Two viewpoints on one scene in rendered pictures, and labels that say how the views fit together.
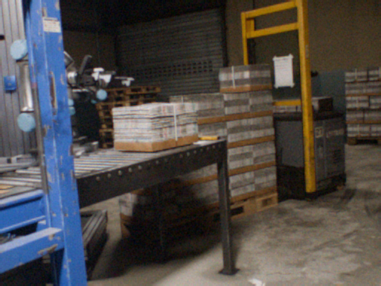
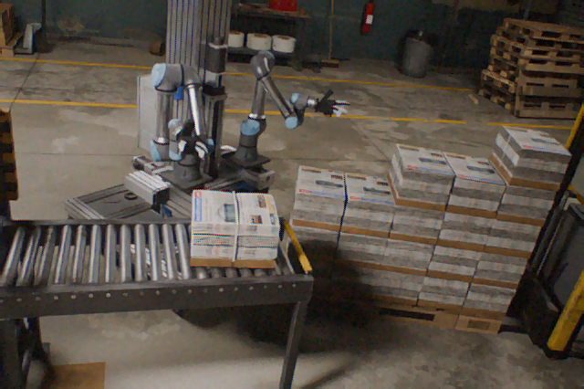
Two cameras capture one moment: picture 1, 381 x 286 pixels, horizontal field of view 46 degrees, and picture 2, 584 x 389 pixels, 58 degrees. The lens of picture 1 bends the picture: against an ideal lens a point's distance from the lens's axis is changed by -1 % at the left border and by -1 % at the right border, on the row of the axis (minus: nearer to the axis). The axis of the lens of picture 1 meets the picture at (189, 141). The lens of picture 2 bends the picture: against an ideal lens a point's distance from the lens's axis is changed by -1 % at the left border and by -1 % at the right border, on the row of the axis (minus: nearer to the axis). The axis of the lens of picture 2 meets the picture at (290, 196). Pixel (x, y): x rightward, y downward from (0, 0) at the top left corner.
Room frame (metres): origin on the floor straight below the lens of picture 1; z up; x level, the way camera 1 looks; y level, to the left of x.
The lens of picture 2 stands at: (1.01, -1.25, 2.19)
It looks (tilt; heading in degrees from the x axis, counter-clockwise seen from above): 27 degrees down; 37
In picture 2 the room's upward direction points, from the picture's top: 9 degrees clockwise
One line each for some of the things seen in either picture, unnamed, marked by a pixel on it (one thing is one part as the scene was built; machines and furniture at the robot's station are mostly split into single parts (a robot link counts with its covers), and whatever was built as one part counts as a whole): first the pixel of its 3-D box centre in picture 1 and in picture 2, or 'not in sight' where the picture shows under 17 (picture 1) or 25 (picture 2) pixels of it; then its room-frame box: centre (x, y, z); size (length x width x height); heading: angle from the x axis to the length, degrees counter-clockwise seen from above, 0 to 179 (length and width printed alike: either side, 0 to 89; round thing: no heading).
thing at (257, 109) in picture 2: not in sight; (259, 95); (3.43, 0.94, 1.19); 0.15 x 0.12 x 0.55; 27
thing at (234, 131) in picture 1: (189, 174); (378, 247); (3.72, 0.03, 0.42); 1.17 x 0.39 x 0.83; 129
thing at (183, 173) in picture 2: not in sight; (187, 168); (2.81, 0.86, 0.87); 0.15 x 0.15 x 0.10
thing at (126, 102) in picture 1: (130, 116); (533, 66); (10.40, 1.30, 0.65); 1.33 x 0.94 x 1.30; 150
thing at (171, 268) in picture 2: (122, 159); (169, 253); (2.30, 0.35, 0.77); 0.47 x 0.05 x 0.05; 56
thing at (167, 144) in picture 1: (143, 144); (207, 244); (2.44, 0.25, 0.83); 0.29 x 0.16 x 0.04; 50
